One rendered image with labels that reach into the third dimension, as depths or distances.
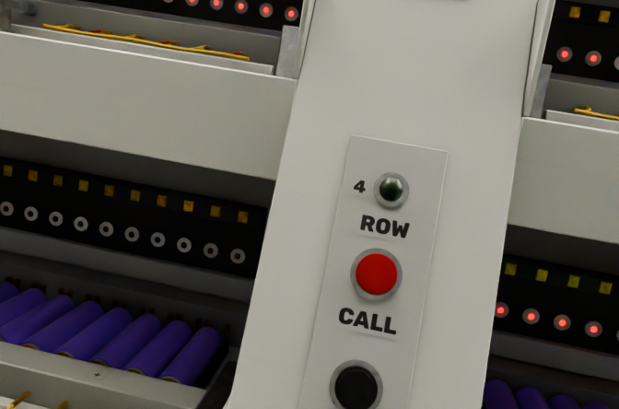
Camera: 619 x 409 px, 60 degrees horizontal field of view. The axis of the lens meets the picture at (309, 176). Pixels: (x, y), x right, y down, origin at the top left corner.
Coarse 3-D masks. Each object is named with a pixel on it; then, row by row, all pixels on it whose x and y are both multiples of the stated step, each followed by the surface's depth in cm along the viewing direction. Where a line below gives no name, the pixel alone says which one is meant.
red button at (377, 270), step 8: (368, 256) 21; (376, 256) 21; (384, 256) 21; (360, 264) 21; (368, 264) 21; (376, 264) 20; (384, 264) 20; (392, 264) 21; (360, 272) 20; (368, 272) 20; (376, 272) 20; (384, 272) 20; (392, 272) 20; (360, 280) 20; (368, 280) 20; (376, 280) 20; (384, 280) 20; (392, 280) 20; (368, 288) 20; (376, 288) 20; (384, 288) 20
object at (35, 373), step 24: (0, 360) 26; (24, 360) 27; (48, 360) 27; (72, 360) 27; (0, 384) 26; (24, 384) 26; (48, 384) 26; (72, 384) 26; (96, 384) 26; (120, 384) 26; (144, 384) 26; (168, 384) 27; (72, 408) 26; (96, 408) 26; (120, 408) 26; (144, 408) 25; (168, 408) 25; (192, 408) 25
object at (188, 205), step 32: (0, 160) 40; (0, 192) 41; (32, 192) 40; (64, 192) 40; (96, 192) 39; (128, 192) 39; (160, 192) 39; (0, 224) 41; (32, 224) 41; (64, 224) 40; (96, 224) 40; (128, 224) 40; (160, 224) 39; (192, 224) 39; (224, 224) 39; (256, 224) 38; (160, 256) 40; (192, 256) 39; (224, 256) 39; (256, 256) 39
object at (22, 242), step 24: (0, 240) 41; (24, 240) 40; (48, 240) 40; (72, 240) 40; (96, 264) 40; (120, 264) 39; (144, 264) 39; (168, 264) 39; (192, 288) 39; (216, 288) 39; (240, 288) 38; (216, 384) 27; (216, 408) 25
